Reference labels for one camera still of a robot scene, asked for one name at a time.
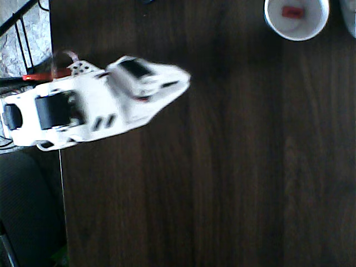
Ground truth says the red table clamp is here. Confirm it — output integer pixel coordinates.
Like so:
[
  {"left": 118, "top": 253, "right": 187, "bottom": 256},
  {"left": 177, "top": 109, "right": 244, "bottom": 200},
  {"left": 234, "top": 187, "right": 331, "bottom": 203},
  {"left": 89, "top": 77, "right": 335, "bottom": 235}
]
[{"left": 22, "top": 67, "right": 72, "bottom": 82}]

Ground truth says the red white black servo wire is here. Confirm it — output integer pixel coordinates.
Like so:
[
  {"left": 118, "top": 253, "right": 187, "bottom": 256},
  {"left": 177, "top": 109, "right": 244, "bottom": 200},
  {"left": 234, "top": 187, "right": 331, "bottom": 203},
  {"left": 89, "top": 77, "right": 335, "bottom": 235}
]
[{"left": 51, "top": 50, "right": 82, "bottom": 71}]

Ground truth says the black chair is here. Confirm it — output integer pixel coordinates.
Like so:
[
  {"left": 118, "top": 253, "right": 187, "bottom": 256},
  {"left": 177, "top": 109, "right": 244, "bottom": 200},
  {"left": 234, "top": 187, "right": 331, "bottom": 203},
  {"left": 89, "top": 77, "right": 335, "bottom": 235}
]
[{"left": 0, "top": 151, "right": 70, "bottom": 267}]

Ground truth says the white usb cable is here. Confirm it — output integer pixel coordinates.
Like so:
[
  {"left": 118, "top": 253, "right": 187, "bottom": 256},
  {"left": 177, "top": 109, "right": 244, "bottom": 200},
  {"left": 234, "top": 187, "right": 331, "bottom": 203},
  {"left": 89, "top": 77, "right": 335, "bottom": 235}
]
[{"left": 35, "top": 141, "right": 58, "bottom": 152}]

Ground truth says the blue white cable reel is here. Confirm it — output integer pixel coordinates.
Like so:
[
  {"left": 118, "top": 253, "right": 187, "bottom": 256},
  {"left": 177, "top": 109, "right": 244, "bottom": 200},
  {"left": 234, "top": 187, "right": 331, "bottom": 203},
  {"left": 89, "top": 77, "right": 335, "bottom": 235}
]
[{"left": 339, "top": 0, "right": 356, "bottom": 39}]

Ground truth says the small red block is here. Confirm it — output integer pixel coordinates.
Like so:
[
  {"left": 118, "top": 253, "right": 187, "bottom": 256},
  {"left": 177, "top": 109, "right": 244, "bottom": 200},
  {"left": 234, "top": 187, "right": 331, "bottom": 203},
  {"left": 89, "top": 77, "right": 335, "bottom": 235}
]
[{"left": 281, "top": 6, "right": 304, "bottom": 20}]

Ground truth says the green leafy object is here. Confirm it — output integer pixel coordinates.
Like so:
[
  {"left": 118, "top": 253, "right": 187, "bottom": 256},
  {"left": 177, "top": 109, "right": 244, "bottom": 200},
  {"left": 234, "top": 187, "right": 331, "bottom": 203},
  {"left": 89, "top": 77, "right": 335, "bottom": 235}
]
[{"left": 51, "top": 245, "right": 70, "bottom": 267}]

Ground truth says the black metal frame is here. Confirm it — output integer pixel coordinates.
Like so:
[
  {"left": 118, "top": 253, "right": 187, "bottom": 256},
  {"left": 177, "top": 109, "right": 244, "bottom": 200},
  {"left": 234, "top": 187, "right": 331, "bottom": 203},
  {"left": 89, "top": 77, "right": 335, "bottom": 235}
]
[{"left": 0, "top": 0, "right": 52, "bottom": 72}]

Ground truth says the white ceramic mug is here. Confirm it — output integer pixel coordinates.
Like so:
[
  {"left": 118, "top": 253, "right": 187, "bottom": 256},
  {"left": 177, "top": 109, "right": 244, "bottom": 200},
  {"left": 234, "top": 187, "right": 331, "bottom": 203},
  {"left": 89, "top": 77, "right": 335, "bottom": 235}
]
[{"left": 263, "top": 0, "right": 330, "bottom": 42}]

